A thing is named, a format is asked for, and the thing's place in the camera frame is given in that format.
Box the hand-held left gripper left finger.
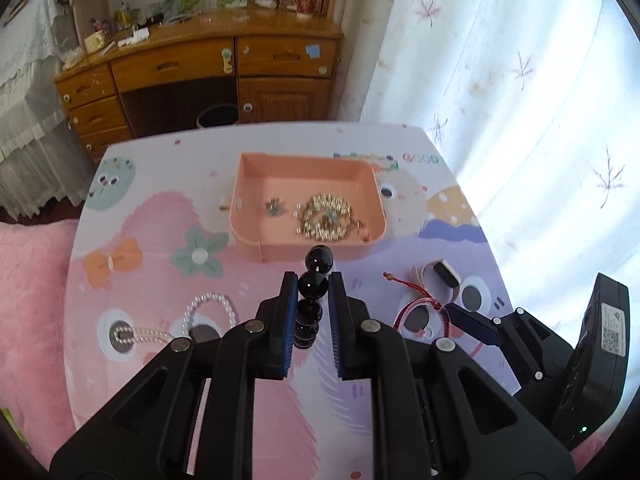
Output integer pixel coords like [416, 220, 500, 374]
[50, 271, 301, 480]

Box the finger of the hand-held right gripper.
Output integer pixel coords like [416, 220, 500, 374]
[444, 303, 575, 397]

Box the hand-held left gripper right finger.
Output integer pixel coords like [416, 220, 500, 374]
[327, 271, 576, 480]

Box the black bead bracelet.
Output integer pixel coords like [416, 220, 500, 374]
[292, 244, 334, 351]

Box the pink plastic tray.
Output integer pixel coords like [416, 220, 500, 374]
[229, 152, 390, 264]

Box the white floral curtain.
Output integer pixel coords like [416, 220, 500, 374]
[330, 0, 640, 436]

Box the dark trash bin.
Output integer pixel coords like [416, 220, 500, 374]
[196, 104, 240, 130]

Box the pink fluffy blanket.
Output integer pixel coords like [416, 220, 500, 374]
[0, 220, 85, 461]

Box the wooden desk with drawers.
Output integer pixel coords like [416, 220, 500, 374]
[54, 11, 346, 163]

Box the white lace bed cover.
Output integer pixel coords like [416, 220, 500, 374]
[0, 0, 101, 221]

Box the red string bracelet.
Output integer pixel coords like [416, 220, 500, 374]
[382, 271, 447, 337]

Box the white pearl bracelet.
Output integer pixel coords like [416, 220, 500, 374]
[114, 292, 237, 348]

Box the gold chain bracelet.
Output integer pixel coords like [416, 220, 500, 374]
[294, 192, 366, 241]

